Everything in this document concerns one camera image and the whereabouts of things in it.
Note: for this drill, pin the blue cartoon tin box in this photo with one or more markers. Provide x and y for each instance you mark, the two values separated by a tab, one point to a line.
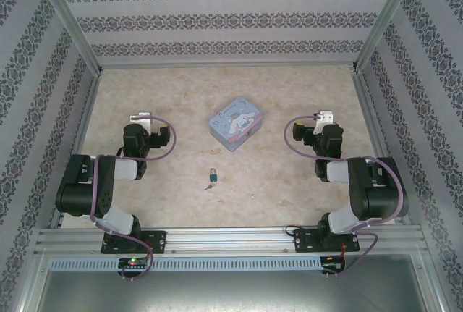
235	124

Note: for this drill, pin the small teal padlock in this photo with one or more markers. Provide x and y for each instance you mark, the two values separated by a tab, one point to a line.
213	176

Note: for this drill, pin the small silver key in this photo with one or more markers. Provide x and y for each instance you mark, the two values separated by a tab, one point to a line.
208	187

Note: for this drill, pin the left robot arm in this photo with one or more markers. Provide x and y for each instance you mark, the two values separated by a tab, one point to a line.
83	189

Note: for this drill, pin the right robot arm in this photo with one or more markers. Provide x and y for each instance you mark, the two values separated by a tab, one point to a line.
380	196

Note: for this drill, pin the grey metal panel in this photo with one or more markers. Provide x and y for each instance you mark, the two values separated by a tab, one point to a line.
231	292

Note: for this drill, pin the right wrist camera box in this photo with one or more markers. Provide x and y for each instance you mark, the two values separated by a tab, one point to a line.
324	118

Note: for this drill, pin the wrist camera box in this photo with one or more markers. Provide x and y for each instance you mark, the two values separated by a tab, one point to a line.
324	118
143	118

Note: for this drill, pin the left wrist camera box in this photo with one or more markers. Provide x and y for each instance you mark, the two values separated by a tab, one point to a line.
143	118

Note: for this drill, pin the aluminium frame bar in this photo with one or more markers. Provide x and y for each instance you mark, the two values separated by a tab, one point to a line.
380	138
224	66
77	138

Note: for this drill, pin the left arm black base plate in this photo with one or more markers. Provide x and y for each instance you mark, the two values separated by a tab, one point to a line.
157	241

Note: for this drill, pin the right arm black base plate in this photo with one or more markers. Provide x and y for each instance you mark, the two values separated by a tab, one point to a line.
304	241

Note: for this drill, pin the aluminium mounting rail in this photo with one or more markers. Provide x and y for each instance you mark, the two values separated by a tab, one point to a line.
224	241

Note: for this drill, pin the aluminium frame post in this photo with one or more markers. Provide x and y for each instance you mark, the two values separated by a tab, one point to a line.
388	15
68	19

